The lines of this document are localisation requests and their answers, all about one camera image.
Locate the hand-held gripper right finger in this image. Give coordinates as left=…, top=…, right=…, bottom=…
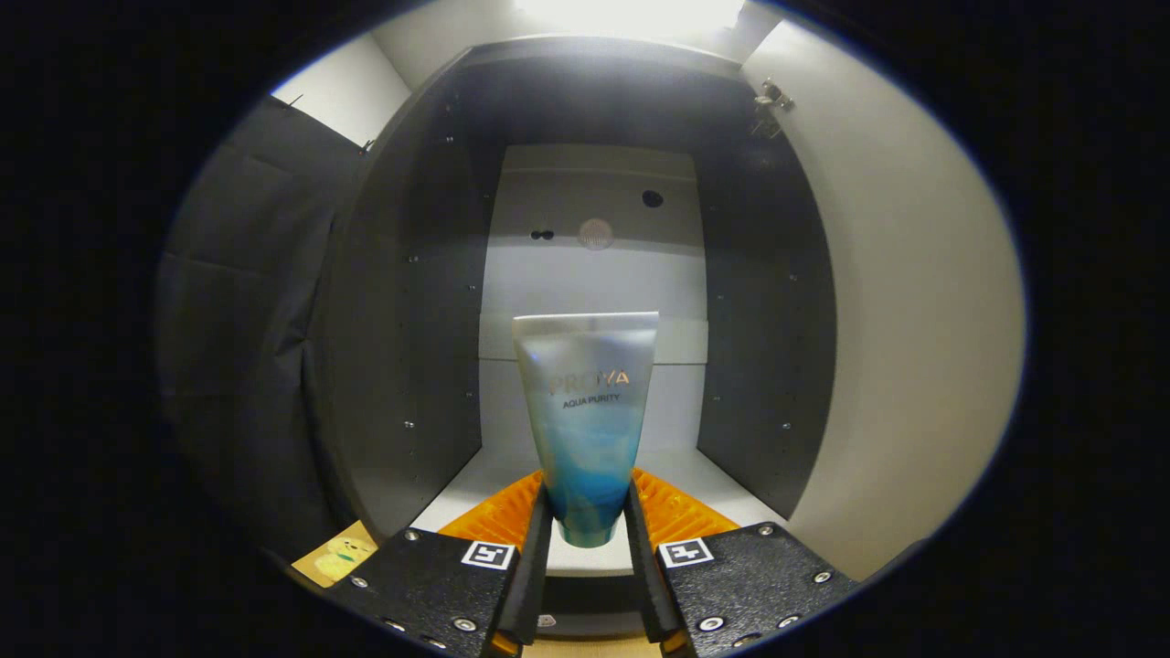
left=623, top=468, right=860, bottom=658

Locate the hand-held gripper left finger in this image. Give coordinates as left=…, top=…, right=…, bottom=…
left=324, top=469, right=555, bottom=658

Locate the blue grey cosmetic tube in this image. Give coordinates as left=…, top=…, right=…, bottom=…
left=512, top=312, right=660, bottom=549

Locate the yellow plush toy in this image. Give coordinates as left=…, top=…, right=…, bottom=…
left=314, top=536, right=378, bottom=587

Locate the dark grey cabinet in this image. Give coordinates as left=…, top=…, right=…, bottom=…
left=311, top=35, right=837, bottom=641

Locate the black backdrop cloth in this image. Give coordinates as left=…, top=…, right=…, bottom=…
left=155, top=96, right=367, bottom=563

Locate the metal door hinge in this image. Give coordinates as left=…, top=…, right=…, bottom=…
left=751, top=78, right=796, bottom=138

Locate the large ceiling light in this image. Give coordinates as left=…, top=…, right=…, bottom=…
left=515, top=0, right=747, bottom=39

